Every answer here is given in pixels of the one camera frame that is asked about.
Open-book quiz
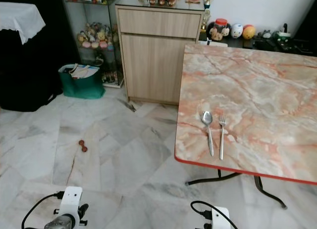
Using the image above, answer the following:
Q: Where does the silver metal spoon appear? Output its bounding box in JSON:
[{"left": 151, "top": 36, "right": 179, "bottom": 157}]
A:
[{"left": 202, "top": 111, "right": 215, "bottom": 157}]

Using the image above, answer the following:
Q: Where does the green bag with papers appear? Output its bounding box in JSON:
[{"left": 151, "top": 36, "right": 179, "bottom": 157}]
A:
[{"left": 58, "top": 63, "right": 105, "bottom": 100}]

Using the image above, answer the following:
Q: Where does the black piano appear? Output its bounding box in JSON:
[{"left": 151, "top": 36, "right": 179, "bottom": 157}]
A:
[{"left": 0, "top": 0, "right": 77, "bottom": 112}]

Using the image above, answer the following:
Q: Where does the silver metal fork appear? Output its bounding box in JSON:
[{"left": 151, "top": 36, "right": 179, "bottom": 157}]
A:
[{"left": 218, "top": 114, "right": 227, "bottom": 161}]

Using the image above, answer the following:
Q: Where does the light wooden cabinet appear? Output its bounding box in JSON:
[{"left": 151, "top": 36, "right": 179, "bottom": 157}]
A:
[{"left": 115, "top": 4, "right": 206, "bottom": 105}]

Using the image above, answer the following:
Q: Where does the glass display cabinet with figurines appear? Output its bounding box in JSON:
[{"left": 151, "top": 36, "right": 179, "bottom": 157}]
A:
[{"left": 64, "top": 0, "right": 124, "bottom": 87}]

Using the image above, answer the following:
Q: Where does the white lace cloth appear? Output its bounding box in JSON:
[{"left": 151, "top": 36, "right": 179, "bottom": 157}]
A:
[{"left": 0, "top": 2, "right": 46, "bottom": 45}]

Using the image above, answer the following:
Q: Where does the jar with red lid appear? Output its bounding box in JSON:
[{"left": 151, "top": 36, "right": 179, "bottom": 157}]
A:
[{"left": 210, "top": 18, "right": 230, "bottom": 41}]

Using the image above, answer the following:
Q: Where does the white round figurine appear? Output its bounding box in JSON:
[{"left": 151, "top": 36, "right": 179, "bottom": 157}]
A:
[{"left": 230, "top": 24, "right": 244, "bottom": 39}]

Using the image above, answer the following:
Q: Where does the yellow orange round figurine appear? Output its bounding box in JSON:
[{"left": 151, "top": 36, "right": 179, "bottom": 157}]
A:
[{"left": 243, "top": 24, "right": 256, "bottom": 40}]

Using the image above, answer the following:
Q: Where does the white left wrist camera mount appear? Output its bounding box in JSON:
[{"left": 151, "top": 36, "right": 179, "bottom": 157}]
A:
[{"left": 57, "top": 186, "right": 84, "bottom": 222}]

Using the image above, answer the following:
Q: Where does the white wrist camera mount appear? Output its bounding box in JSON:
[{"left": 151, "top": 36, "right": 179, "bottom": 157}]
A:
[
  {"left": 211, "top": 207, "right": 231, "bottom": 229},
  {"left": 57, "top": 186, "right": 84, "bottom": 222}
]

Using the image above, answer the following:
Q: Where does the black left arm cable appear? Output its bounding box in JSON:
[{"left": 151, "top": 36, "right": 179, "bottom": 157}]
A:
[{"left": 22, "top": 191, "right": 64, "bottom": 229}]

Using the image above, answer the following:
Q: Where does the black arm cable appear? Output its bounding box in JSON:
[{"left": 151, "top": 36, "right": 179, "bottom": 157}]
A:
[
  {"left": 22, "top": 191, "right": 64, "bottom": 229},
  {"left": 190, "top": 200, "right": 238, "bottom": 229}
]

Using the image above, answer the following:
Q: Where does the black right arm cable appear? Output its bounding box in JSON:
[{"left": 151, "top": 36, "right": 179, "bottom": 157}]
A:
[{"left": 190, "top": 200, "right": 238, "bottom": 229}]

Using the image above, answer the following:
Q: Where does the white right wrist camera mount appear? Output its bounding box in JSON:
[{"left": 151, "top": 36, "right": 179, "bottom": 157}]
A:
[{"left": 211, "top": 207, "right": 231, "bottom": 229}]

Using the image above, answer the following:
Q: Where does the black metal table frame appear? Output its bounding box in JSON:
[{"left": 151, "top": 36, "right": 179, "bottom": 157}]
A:
[{"left": 186, "top": 170, "right": 288, "bottom": 210}]

